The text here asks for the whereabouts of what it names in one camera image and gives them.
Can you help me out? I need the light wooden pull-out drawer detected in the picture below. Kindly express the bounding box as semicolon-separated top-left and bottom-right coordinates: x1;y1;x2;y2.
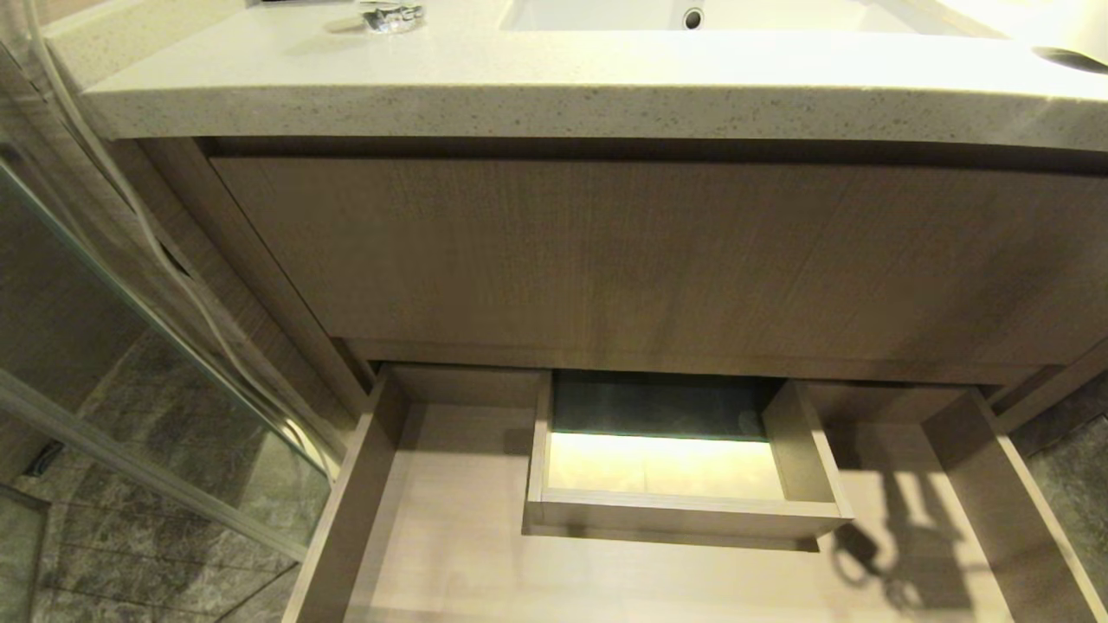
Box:
281;362;1108;623

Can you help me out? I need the white hair dryer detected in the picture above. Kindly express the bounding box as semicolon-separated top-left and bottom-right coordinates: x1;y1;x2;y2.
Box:
1032;42;1108;77

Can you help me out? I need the light wooden vanity cabinet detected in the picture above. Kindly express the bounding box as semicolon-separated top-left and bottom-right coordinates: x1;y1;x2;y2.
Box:
108;137;1108;434

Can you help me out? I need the speckled beige stone countertop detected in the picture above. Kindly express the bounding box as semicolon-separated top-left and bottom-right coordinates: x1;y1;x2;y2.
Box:
42;0;1108;155

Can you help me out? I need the white ceramic sink basin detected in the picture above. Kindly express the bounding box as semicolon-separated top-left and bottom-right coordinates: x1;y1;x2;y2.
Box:
500;0;1009;37

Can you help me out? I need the clear glass dish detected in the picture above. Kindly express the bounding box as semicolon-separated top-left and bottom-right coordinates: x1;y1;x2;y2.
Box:
325;0;428;35

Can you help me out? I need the glass shower door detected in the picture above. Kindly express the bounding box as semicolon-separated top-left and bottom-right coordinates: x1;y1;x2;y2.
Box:
0;0;356;623

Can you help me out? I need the thin white hose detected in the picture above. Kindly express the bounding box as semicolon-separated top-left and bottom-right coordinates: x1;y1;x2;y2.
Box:
22;0;340;481

